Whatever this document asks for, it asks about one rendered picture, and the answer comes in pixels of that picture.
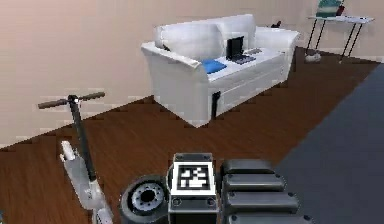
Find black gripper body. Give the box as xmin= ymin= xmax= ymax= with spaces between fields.
xmin=119 ymin=174 xmax=170 ymax=224

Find white kick scooter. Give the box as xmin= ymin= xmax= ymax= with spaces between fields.
xmin=37 ymin=91 xmax=114 ymax=224

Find white sofa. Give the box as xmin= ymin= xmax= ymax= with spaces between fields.
xmin=140 ymin=13 xmax=301 ymax=129

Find blue cushion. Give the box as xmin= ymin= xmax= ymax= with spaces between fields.
xmin=200 ymin=58 xmax=228 ymax=75

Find black laptop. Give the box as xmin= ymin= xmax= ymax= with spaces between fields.
xmin=225 ymin=35 xmax=257 ymax=66

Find dark grey carpet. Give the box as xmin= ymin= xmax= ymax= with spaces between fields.
xmin=273 ymin=63 xmax=384 ymax=224

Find white shoe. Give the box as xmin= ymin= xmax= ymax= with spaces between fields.
xmin=304 ymin=53 xmax=322 ymax=64

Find teal striped box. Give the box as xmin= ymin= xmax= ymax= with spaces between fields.
xmin=315 ymin=0 xmax=346 ymax=19

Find white side table black legs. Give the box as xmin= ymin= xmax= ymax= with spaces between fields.
xmin=304 ymin=14 xmax=376 ymax=64

